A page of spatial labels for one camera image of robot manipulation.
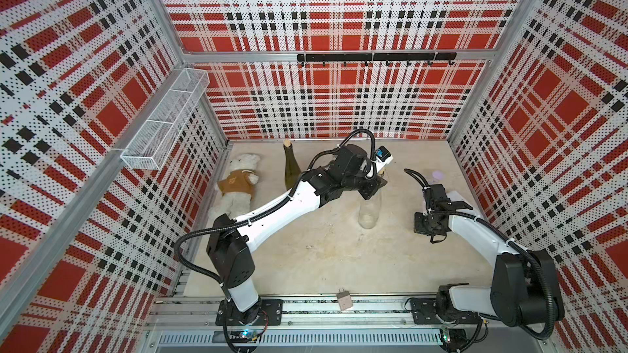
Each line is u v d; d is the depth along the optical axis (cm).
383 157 62
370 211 90
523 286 41
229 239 47
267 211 47
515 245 45
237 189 97
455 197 93
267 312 73
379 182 66
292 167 83
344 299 75
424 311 74
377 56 88
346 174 57
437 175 99
